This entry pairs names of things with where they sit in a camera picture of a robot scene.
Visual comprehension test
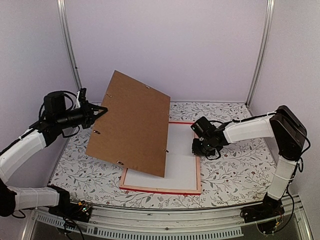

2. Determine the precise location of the floral patterned table cover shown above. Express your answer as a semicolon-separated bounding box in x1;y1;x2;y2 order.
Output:
48;100;286;210

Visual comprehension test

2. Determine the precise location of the brown cardboard backing board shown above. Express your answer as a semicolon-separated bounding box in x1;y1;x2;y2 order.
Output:
85;71;171;177

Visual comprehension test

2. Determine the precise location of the left aluminium corner post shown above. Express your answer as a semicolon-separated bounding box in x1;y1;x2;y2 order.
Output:
56;0;83;91

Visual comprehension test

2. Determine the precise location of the red wooden picture frame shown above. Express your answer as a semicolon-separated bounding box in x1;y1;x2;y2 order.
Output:
118;121;203;196

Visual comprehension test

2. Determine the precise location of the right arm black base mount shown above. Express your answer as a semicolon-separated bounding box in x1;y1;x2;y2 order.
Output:
240;195;285;223

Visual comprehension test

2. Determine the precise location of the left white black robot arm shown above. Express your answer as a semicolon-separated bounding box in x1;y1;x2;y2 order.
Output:
0;88;108;219

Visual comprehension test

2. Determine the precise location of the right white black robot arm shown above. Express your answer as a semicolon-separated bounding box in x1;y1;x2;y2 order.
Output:
191;105;311;218

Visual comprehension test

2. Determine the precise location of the right aluminium corner post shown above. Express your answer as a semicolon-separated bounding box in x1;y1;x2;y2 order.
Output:
245;0;275;108

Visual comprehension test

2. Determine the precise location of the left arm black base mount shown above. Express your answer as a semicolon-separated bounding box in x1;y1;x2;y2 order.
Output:
48;189;93;223

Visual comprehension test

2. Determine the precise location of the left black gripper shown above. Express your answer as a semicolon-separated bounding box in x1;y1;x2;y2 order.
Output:
56;99;108;129

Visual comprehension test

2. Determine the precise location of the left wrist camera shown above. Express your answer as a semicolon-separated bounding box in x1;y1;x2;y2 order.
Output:
74;87;87;109

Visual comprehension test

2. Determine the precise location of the cat photo print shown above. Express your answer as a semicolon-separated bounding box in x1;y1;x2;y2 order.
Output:
123;124;197;191

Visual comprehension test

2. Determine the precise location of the aluminium corner post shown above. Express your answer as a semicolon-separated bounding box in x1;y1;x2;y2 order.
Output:
245;0;275;108
56;0;83;91

